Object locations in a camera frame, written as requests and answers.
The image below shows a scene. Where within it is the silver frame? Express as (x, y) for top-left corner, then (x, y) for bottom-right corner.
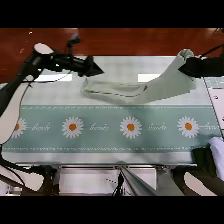
(0, 162), (224, 197)

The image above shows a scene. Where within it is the dark green garment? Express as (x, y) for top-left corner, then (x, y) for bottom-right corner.
(190, 146), (218, 178)

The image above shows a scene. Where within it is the white garment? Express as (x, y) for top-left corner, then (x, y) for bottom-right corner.
(207, 135), (224, 182)

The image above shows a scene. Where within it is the pale green shirt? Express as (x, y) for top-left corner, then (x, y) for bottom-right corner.
(81, 48), (198, 105)

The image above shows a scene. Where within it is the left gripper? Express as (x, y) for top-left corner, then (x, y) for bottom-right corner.
(73, 55), (98, 78)

